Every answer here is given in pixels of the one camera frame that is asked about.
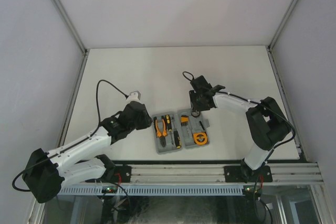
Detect right camera black cable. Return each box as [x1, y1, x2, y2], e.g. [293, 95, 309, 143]
[182, 70, 296, 154]

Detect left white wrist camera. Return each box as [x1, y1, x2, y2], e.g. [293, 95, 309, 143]
[126, 91, 141, 103]

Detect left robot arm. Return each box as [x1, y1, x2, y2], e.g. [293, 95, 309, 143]
[23, 101, 152, 204]

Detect camera black cable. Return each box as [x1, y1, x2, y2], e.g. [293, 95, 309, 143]
[12, 79, 131, 192]
[182, 70, 296, 154]

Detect orange handled pliers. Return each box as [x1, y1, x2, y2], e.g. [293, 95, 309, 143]
[154, 117, 167, 148]

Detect orange tape measure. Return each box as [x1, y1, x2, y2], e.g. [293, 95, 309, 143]
[193, 132, 208, 145]

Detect aluminium front rail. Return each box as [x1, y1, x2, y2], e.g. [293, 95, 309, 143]
[60, 163, 323, 184]

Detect black electrical tape roll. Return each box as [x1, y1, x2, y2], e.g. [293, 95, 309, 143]
[191, 111, 201, 118]

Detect right aluminium frame post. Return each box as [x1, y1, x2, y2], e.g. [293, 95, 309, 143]
[267, 0, 316, 51]

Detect slotted grey cable duct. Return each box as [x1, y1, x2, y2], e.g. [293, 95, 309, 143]
[58, 185, 244, 196]

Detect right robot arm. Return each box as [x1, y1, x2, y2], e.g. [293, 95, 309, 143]
[187, 75, 296, 182]

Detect grey plastic tool case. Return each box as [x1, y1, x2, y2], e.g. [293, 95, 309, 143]
[152, 109, 210, 154]

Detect hex key set orange holder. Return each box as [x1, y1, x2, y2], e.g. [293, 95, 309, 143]
[181, 115, 189, 127]

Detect left aluminium frame post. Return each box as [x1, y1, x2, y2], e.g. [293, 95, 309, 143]
[36, 0, 88, 55]

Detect small black screwdriver bit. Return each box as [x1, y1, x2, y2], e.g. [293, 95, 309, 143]
[199, 121, 205, 131]

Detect aluminium frame post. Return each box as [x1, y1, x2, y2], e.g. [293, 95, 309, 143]
[36, 0, 88, 55]
[267, 0, 316, 51]

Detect black yellow screwdriver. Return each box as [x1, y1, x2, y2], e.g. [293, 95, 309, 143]
[165, 114, 173, 132]
[173, 130, 181, 148]

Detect left camera black cable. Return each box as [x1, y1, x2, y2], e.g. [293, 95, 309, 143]
[12, 79, 131, 192]

